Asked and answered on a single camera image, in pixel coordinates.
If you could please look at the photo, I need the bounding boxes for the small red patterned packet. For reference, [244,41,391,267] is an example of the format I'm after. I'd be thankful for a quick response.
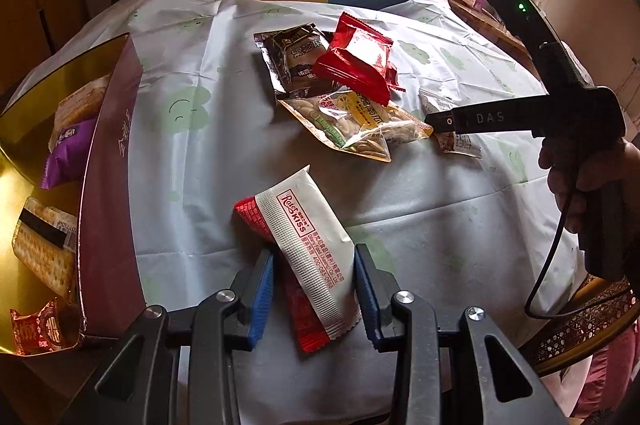
[10,296,85,356]

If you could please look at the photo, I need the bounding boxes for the gold tin box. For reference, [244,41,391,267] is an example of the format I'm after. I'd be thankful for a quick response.
[0,32,146,358]

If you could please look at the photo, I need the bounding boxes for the shiny red snack packet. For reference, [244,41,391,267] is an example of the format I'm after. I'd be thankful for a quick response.
[312,12,399,106]

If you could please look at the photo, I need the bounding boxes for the small brown snack packet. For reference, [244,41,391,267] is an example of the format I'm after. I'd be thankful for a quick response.
[419,89,483,159]

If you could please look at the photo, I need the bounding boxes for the red grid snack packet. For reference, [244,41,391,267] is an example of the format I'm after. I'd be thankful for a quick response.
[234,198,332,354]

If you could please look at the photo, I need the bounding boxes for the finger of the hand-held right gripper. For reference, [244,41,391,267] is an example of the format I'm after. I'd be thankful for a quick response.
[424,105,472,136]

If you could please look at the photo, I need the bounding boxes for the white printed tablecloth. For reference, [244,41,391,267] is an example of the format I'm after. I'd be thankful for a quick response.
[5,0,596,425]

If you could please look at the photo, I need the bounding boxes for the person's right hand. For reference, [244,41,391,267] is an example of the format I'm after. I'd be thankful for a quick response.
[539,138,640,236]

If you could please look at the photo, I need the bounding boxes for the person's pink clothing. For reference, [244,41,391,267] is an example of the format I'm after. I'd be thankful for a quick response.
[570,330,640,421]

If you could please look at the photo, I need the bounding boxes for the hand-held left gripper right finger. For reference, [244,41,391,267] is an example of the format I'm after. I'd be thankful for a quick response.
[352,243,571,425]

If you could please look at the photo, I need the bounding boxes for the wicker chair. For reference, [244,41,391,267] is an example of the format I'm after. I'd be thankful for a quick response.
[520,275,640,378]

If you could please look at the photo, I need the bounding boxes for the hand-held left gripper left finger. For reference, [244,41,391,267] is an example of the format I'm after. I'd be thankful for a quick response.
[62,247,276,425]

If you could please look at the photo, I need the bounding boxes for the wooden wardrobe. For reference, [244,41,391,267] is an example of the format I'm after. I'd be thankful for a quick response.
[0,0,91,101]

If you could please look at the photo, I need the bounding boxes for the white and red snack packet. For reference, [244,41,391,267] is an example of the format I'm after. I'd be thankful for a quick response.
[254,165,362,341]

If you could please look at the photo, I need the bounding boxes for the clear pastry packet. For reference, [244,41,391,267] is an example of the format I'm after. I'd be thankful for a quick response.
[52,74,110,152]

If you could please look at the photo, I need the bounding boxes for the clear seed packet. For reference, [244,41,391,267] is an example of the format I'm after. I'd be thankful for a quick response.
[276,89,434,163]

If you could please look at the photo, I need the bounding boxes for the wooden sideboard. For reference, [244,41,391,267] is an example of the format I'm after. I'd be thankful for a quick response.
[417,0,541,66]

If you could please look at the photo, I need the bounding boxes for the dark brown snack packet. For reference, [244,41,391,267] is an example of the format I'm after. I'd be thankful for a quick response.
[252,22,335,100]

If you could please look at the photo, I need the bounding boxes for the black cable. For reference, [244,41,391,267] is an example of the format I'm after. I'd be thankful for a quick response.
[524,190,586,320]

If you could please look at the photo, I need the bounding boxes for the purple snack packet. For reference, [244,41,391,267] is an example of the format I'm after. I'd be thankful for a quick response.
[41,118,98,191]

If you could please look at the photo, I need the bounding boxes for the clear cracker packet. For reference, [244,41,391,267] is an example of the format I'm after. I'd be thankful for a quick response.
[11,196,80,299]

